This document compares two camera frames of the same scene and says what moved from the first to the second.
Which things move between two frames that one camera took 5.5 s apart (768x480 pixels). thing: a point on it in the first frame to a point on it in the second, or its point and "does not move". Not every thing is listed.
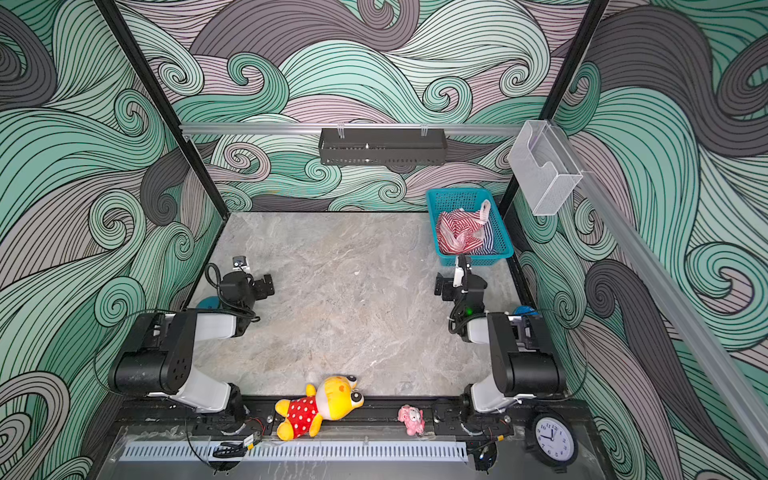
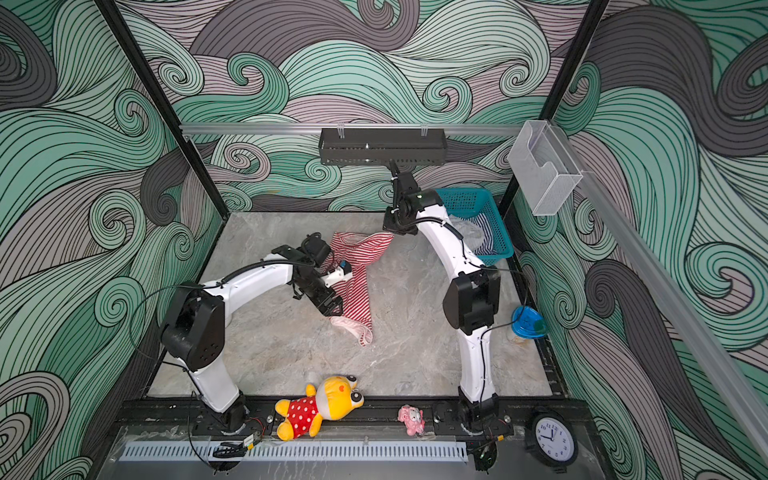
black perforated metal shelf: x=382 y=146 does not move
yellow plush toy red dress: x=335 y=397 does not move
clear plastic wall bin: x=544 y=164 does not move
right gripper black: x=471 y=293 to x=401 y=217
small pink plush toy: x=412 y=419 does not move
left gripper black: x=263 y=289 to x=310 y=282
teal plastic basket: x=441 y=202 does not move
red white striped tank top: x=459 y=231 to x=355 y=250
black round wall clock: x=552 y=440 does not move
